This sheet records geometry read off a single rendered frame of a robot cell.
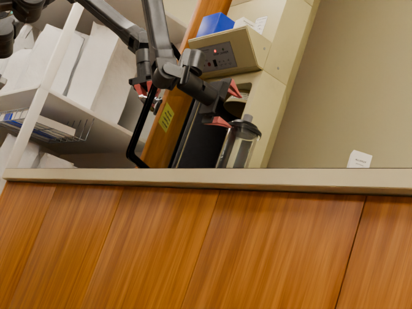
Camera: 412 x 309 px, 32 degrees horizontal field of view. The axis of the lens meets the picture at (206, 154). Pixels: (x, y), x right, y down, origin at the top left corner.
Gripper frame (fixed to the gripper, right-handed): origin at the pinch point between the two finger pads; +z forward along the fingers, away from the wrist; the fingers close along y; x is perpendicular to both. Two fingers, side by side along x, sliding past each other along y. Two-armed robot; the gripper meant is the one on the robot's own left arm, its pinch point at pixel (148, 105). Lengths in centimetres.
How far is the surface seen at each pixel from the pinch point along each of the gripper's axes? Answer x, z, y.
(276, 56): -7.6, -10.3, -42.5
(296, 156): -52, 7, -38
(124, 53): -96, -85, 44
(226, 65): -9.3, -12.7, -25.3
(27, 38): -95, -108, 98
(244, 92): -13.4, -3.3, -29.1
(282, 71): -11.0, -6.4, -43.0
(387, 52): -37, -18, -77
